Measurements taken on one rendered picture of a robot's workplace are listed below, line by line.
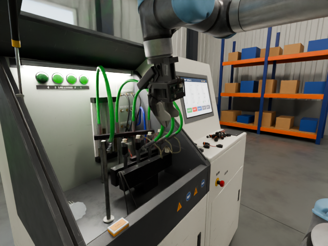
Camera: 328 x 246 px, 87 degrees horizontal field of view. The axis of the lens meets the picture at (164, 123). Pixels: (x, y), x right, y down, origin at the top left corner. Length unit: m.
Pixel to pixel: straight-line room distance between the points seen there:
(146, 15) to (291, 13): 0.29
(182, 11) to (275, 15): 0.17
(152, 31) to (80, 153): 0.75
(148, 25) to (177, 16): 0.10
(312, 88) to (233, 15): 5.32
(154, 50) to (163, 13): 0.09
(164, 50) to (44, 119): 0.64
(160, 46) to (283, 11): 0.25
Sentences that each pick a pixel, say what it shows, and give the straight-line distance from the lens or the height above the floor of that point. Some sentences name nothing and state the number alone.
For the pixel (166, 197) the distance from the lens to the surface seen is 0.68.
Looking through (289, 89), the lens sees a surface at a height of 1.33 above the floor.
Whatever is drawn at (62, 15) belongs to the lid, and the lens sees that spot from 0.81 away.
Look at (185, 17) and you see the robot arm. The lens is 0.40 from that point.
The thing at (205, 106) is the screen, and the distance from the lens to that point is 1.43.
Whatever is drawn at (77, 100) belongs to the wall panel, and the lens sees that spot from 0.97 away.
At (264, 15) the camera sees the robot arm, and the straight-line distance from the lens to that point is 0.44.
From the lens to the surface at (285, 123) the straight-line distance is 5.90.
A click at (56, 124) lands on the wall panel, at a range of 0.95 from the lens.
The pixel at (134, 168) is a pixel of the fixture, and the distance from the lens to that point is 0.82.
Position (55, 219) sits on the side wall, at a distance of 0.54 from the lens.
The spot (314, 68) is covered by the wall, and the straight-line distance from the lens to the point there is 6.98.
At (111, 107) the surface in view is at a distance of 0.56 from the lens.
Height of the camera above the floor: 1.33
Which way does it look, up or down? 11 degrees down
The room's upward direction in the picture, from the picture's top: straight up
